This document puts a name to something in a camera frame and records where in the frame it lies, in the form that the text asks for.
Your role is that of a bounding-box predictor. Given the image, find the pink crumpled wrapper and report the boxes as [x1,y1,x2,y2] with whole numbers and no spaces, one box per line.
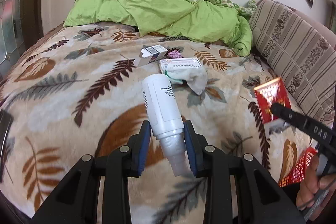
[167,50,184,59]

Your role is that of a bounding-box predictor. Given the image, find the person's right hand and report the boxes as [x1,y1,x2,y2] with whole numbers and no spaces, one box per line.
[295,153,336,214]

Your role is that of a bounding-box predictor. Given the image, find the leaf printed blanket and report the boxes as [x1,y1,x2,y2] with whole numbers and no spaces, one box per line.
[0,23,324,217]

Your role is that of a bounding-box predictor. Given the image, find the white spray bottle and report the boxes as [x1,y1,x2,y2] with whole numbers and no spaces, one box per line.
[141,73,189,177]

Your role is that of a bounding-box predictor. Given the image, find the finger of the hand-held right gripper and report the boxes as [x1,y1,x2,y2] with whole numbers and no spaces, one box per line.
[270,103,309,135]

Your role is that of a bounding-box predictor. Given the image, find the green quilt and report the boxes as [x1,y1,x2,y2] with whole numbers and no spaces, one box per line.
[64,0,257,57]

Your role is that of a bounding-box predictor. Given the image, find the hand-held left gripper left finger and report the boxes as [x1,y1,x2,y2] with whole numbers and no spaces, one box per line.
[31,120,152,224]

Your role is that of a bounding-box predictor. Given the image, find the red plastic basket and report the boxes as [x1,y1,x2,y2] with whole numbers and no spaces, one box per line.
[278,147,319,188]

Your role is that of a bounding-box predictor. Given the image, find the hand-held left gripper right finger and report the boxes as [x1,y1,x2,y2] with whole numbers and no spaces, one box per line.
[183,120,306,224]

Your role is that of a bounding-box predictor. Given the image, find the white medicine box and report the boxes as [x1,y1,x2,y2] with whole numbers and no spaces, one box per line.
[159,57,203,75]

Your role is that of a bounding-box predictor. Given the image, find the red cigarette pack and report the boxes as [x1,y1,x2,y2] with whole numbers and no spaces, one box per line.
[253,76,292,139]

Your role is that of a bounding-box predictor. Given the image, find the white cloth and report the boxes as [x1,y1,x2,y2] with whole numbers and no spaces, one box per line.
[164,67,208,96]

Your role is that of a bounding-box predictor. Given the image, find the striped floral cushion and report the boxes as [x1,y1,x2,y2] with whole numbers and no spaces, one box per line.
[248,0,336,123]

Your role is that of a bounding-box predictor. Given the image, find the grey white cigarette box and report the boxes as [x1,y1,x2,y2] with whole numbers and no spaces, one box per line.
[133,45,168,68]

